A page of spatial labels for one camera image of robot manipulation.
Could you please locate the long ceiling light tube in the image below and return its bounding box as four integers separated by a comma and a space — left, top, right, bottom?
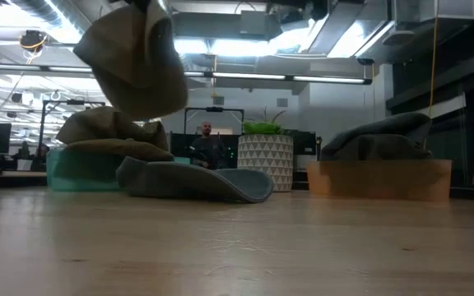
0, 63, 372, 86

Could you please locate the translucent orange bin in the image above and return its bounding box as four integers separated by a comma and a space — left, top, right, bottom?
306, 159, 453, 203

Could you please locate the grey baseball cap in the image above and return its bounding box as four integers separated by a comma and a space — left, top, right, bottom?
115, 155, 275, 204
335, 133, 433, 162
320, 112, 434, 161

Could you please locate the person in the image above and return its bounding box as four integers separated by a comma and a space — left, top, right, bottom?
189, 121, 230, 170

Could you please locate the black station frame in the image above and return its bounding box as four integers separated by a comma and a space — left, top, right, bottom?
39, 99, 106, 151
183, 106, 245, 136

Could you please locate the potted plant triangle-pattern pot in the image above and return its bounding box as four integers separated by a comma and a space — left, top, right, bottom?
236, 108, 295, 192

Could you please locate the tan baseball cap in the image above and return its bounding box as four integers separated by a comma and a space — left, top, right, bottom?
72, 0, 189, 121
55, 106, 175, 163

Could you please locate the black yellow cord reel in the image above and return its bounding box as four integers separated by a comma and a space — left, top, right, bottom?
18, 30, 49, 53

